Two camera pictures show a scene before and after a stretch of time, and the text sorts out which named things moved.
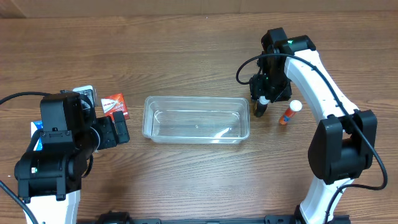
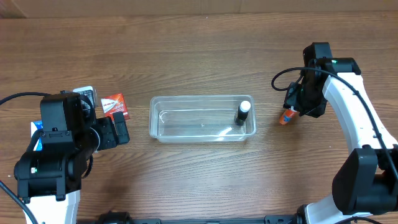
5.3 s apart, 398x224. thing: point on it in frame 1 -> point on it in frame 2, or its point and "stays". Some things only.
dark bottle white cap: (262, 106) -> (242, 112)
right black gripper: (257, 89) -> (291, 99)
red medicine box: (114, 103) stays
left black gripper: (106, 140) stays
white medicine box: (87, 91) stays
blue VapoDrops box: (36, 126) stays
